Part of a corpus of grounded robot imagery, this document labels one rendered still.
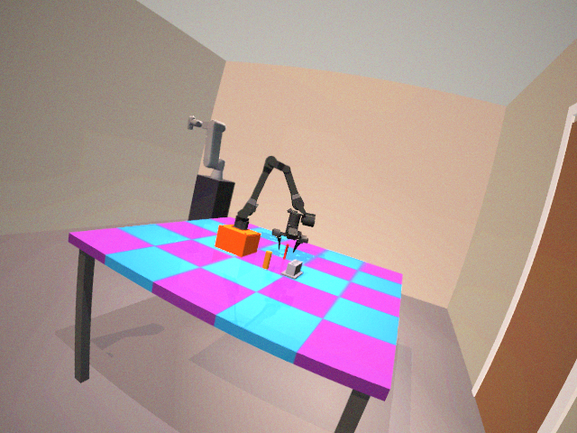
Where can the orange peg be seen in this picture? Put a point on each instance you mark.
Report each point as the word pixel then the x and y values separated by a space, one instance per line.
pixel 266 261

